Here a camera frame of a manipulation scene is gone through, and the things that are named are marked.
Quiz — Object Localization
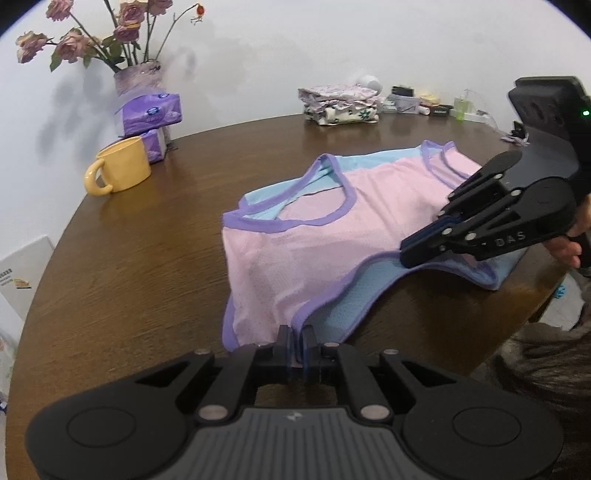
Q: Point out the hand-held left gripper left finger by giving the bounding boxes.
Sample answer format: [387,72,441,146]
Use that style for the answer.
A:
[134,324,296,423]

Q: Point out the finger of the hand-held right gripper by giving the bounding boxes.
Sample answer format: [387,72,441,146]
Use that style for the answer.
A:
[436,151,522,219]
[399,198,513,269]

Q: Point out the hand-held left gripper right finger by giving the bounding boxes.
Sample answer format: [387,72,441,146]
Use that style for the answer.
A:
[298,324,455,422]

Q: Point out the pink blue mesh vest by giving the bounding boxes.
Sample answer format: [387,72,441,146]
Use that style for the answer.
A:
[221,141,520,352]

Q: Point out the person's right hand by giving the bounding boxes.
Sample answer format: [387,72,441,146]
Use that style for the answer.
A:
[542,194,591,269]

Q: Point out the silver tin box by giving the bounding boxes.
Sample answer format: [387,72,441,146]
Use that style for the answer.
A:
[388,95,421,114]

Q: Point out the folded cream green-flower cloth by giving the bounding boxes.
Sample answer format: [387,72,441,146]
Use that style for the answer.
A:
[305,105,382,125]

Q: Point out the dark hair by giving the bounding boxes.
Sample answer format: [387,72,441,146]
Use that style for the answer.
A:
[480,320,591,480]

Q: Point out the purple tissue pack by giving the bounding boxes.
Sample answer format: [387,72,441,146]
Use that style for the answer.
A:
[121,92,183,137]
[136,127,169,164]

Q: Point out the yellow mug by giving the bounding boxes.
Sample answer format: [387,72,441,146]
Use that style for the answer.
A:
[84,137,152,198]

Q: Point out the white box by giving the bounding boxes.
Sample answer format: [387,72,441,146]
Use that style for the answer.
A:
[0,235,56,402]

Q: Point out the dried rose bouquet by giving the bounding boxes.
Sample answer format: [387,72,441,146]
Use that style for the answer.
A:
[16,0,206,72]

